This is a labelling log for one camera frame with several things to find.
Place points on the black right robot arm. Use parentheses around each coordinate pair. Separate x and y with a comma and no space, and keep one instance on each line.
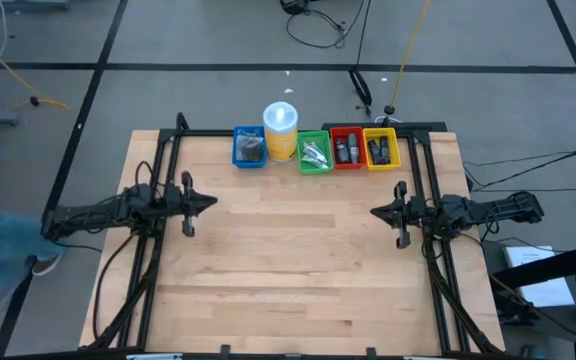
(498,207)

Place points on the white paper box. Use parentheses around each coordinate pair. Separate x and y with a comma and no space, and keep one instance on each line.
(538,275)

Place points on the person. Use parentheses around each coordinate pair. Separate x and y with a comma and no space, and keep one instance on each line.
(3,240)

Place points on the large grey plastic bottle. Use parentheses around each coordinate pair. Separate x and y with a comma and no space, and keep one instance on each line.
(353,147)

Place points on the yellow wipes canister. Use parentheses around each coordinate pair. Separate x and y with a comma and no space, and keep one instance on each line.
(280,132)

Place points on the green plastic basket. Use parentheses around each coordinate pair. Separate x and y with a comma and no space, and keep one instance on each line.
(300,152)

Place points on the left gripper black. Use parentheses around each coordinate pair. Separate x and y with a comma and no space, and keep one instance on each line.
(183,200)

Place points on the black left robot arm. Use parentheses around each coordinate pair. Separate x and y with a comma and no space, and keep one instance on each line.
(93,215)

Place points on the clear plastic packet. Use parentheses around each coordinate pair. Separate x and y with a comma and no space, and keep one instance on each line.
(249,150)
(250,134)

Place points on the small black bottle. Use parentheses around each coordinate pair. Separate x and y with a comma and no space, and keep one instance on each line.
(374,151)
(384,149)

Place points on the red plastic basket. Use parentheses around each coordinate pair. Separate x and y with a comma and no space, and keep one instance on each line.
(333,147)

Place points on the blue plastic basket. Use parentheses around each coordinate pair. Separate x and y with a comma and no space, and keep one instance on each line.
(234,147)

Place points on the small dark grey bottle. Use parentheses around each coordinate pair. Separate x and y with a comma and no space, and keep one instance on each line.
(341,151)

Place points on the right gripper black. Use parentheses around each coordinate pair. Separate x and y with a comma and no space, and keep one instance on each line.
(418,212)

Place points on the yellow plastic basket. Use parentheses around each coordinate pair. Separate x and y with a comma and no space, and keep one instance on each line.
(395,150)

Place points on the white toothpaste tube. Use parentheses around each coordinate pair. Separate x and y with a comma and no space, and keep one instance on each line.
(312,161)
(315,151)

